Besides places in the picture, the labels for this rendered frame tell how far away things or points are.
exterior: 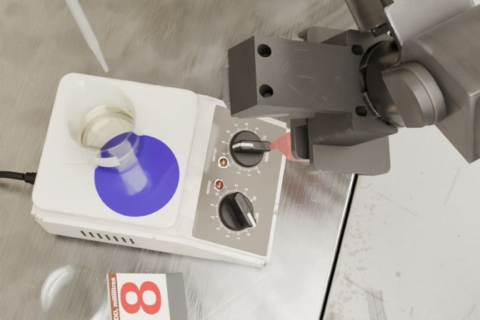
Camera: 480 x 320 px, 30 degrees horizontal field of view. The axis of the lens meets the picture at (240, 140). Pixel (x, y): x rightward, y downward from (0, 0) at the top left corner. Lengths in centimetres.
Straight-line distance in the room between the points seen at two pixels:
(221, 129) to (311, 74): 22
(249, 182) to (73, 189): 15
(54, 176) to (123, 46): 18
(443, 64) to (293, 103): 12
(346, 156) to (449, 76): 18
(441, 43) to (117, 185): 34
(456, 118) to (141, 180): 32
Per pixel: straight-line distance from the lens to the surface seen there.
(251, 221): 74
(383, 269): 80
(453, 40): 47
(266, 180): 78
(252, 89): 54
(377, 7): 54
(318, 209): 81
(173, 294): 79
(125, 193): 73
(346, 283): 80
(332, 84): 56
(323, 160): 61
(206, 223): 74
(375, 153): 64
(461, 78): 46
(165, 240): 74
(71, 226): 75
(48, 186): 74
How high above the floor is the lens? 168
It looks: 72 degrees down
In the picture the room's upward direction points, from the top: 3 degrees counter-clockwise
